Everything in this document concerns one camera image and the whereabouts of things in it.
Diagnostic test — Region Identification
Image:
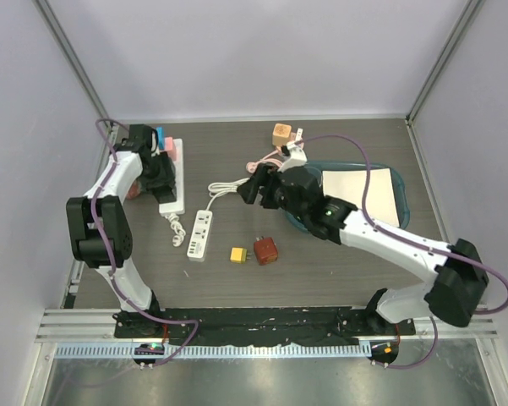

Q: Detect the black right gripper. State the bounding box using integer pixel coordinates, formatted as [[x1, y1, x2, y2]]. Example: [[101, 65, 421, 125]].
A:
[[238, 162, 309, 222]]

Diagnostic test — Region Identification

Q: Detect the pink cube adapter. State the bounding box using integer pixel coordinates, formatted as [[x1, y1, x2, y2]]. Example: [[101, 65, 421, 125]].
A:
[[160, 137, 178, 162]]

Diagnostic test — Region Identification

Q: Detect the long white power strip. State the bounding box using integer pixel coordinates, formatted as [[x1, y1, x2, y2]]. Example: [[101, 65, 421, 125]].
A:
[[159, 137, 185, 217]]

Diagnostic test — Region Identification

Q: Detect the blue plug adapter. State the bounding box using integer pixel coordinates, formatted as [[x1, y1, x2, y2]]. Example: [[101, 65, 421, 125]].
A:
[[156, 127, 165, 150]]

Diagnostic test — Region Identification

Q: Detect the red carp cube adapter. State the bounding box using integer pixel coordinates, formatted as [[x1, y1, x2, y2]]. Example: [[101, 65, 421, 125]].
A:
[[253, 237, 279, 266]]

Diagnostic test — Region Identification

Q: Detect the yellow usb plug adapter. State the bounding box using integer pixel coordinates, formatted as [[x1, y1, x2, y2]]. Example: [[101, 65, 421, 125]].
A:
[[230, 247, 251, 264]]

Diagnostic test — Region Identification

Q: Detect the black cube adapter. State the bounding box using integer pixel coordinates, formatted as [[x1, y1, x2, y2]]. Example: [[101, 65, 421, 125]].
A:
[[150, 185, 177, 204]]

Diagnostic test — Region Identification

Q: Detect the small white usb power strip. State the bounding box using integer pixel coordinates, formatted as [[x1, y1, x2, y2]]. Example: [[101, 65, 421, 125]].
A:
[[187, 210, 213, 262]]

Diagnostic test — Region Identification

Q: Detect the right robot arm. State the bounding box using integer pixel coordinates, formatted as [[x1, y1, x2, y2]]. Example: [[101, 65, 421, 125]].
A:
[[237, 165, 489, 334]]

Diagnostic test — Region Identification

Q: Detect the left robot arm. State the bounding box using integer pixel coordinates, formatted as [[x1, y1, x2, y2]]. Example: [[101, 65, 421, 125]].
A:
[[66, 124, 185, 337]]

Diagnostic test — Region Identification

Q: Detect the pink round socket base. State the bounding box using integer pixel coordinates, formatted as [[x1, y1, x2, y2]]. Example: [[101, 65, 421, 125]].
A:
[[276, 137, 304, 160]]

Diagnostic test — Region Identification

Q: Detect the white flat plug adapter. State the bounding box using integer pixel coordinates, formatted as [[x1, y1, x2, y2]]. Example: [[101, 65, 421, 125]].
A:
[[290, 128, 303, 144]]

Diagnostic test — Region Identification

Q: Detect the orange cube adapter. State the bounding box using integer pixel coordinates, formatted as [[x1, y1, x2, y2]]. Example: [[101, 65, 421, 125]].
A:
[[272, 123, 292, 147]]

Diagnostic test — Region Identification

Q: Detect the white paper sheet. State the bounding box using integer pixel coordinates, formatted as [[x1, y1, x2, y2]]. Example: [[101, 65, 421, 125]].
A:
[[322, 168, 401, 227]]

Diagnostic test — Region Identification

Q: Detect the teal plastic tray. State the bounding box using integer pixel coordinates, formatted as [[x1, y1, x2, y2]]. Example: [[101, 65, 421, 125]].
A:
[[306, 161, 410, 229]]

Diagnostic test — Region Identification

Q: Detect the pink cable with plug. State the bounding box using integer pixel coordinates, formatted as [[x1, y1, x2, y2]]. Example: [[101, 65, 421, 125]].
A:
[[245, 148, 284, 175]]

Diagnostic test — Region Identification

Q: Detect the white coiled power cable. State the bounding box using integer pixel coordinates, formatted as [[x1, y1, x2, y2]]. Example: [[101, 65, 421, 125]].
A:
[[204, 177, 253, 211]]

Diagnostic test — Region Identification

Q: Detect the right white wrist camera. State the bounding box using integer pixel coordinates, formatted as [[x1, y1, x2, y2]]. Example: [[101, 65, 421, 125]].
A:
[[278, 151, 307, 173]]

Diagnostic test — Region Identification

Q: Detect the white twisted strip cable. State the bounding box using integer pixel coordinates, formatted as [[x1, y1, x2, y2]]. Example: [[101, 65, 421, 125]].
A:
[[165, 213, 186, 248]]

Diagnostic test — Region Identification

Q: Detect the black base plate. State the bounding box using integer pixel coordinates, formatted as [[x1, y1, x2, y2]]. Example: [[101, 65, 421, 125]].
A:
[[112, 306, 416, 347]]

